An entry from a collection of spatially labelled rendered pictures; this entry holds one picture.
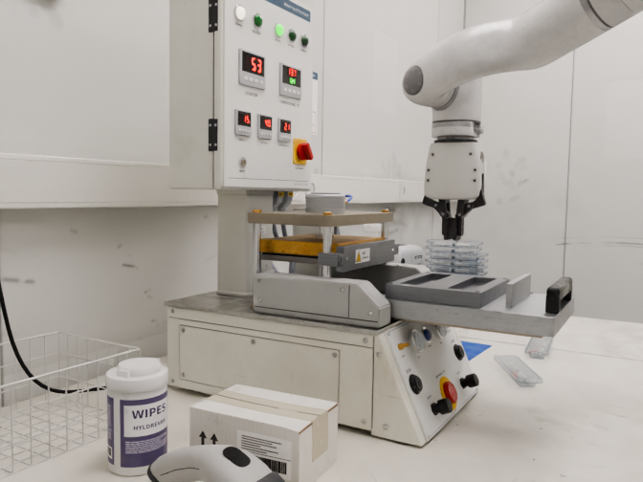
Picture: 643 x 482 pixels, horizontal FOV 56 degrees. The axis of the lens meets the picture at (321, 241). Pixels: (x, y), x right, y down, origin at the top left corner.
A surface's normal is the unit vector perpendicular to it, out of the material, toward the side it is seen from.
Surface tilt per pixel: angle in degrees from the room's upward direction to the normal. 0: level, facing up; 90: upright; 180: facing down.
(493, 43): 75
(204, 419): 87
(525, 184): 90
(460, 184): 94
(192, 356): 90
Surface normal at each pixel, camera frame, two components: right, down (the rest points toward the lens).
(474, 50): -0.25, -0.13
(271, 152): 0.87, 0.05
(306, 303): -0.49, 0.06
